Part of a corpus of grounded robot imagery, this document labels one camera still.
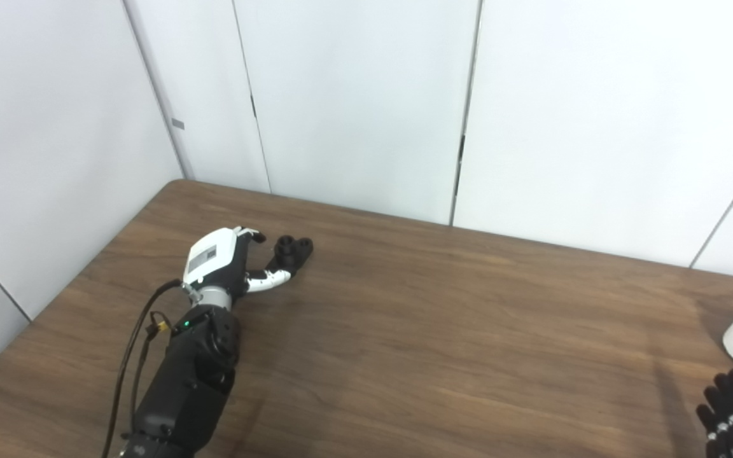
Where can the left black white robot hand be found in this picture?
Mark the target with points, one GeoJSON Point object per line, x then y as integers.
{"type": "Point", "coordinates": [214, 257]}

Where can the black flanged holder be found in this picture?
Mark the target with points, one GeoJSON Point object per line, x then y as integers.
{"type": "Point", "coordinates": [293, 252]}

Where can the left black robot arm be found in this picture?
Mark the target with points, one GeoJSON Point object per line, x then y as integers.
{"type": "Point", "coordinates": [188, 381]}

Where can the small grey wall label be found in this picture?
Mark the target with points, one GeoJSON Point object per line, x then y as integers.
{"type": "Point", "coordinates": [177, 124]}

